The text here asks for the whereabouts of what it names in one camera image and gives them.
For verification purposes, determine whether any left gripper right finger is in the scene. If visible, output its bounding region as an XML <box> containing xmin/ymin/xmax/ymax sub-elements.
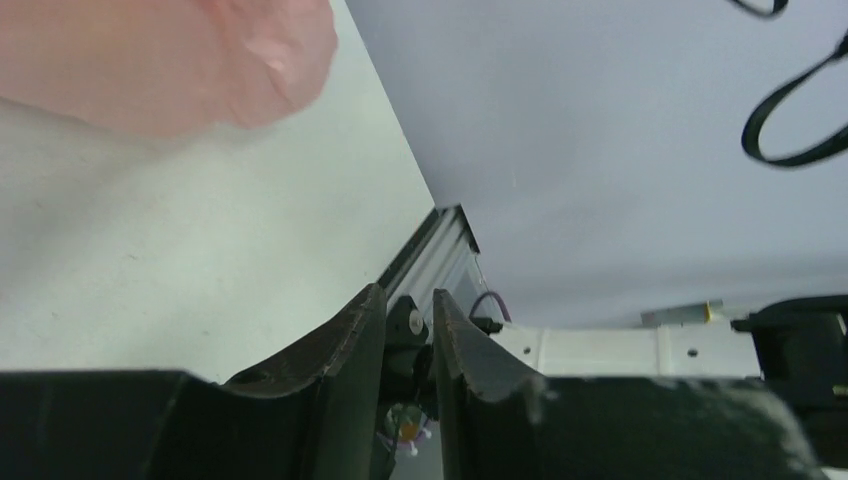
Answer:
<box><xmin>433</xmin><ymin>290</ymin><xmax>824</xmax><ymax>479</ymax></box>

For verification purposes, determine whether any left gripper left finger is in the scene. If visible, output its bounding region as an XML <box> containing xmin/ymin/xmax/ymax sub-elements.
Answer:
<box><xmin>1</xmin><ymin>284</ymin><xmax>387</xmax><ymax>479</ymax></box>

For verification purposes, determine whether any pink plastic bag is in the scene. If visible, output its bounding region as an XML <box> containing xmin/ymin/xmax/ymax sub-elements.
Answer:
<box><xmin>1</xmin><ymin>1</ymin><xmax>338</xmax><ymax>136</ymax></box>

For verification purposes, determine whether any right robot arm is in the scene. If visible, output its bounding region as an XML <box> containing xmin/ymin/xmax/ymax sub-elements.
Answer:
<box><xmin>492</xmin><ymin>295</ymin><xmax>847</xmax><ymax>469</ymax></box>

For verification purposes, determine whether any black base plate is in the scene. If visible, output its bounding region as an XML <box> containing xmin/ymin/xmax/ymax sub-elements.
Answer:
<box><xmin>379</xmin><ymin>295</ymin><xmax>439</xmax><ymax>421</ymax></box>

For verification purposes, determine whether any aluminium frame rail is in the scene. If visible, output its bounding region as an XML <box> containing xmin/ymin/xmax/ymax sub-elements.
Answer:
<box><xmin>378</xmin><ymin>204</ymin><xmax>488</xmax><ymax>321</ymax></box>

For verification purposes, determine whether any black loop cable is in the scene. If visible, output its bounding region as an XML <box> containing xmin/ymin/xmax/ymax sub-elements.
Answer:
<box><xmin>728</xmin><ymin>0</ymin><xmax>848</xmax><ymax>168</ymax></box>

